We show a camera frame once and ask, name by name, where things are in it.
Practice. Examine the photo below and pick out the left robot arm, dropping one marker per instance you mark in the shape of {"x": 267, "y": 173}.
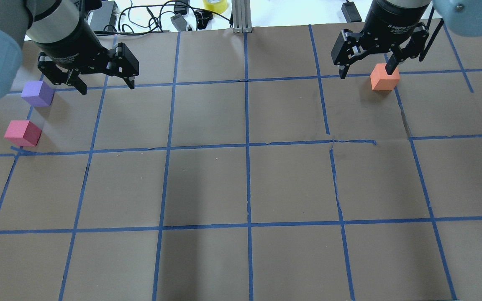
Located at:
{"x": 16, "y": 21}

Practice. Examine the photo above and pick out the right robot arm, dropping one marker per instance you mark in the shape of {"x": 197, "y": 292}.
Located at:
{"x": 463, "y": 17}

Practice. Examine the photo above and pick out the orange foam block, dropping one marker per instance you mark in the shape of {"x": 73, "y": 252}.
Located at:
{"x": 381, "y": 81}

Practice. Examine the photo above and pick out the small black adapter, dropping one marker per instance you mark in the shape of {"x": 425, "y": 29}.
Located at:
{"x": 350, "y": 12}

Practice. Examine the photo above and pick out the purple foam block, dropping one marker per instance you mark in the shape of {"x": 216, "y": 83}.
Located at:
{"x": 38, "y": 93}

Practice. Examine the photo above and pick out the yellow tape roll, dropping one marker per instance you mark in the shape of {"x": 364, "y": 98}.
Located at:
{"x": 217, "y": 6}

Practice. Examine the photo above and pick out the aluminium frame post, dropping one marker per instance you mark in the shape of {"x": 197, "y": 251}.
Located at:
{"x": 241, "y": 13}

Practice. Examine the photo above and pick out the pink foam block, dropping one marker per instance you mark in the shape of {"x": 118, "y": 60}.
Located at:
{"x": 23, "y": 133}

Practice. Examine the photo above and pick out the black power adapter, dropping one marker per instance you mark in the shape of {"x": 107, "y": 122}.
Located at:
{"x": 103, "y": 19}

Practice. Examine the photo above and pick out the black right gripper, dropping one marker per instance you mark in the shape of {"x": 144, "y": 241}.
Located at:
{"x": 393, "y": 19}

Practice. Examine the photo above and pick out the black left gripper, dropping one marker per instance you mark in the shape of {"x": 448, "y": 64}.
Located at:
{"x": 70, "y": 41}

